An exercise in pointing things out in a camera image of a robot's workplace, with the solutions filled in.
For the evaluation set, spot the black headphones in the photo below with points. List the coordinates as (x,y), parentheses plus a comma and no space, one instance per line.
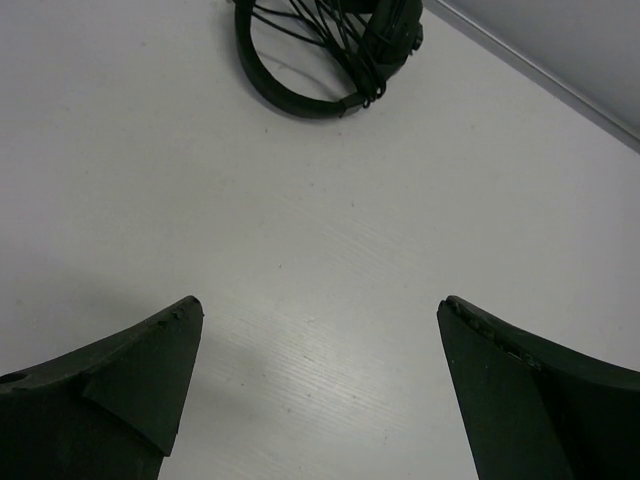
(367,42)

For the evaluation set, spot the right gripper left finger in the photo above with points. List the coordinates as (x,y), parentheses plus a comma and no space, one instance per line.
(109,410)

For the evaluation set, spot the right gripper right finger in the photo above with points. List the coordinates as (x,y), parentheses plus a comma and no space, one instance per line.
(534,409)

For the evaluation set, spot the aluminium table frame rail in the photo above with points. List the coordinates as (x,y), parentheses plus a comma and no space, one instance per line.
(586,53)

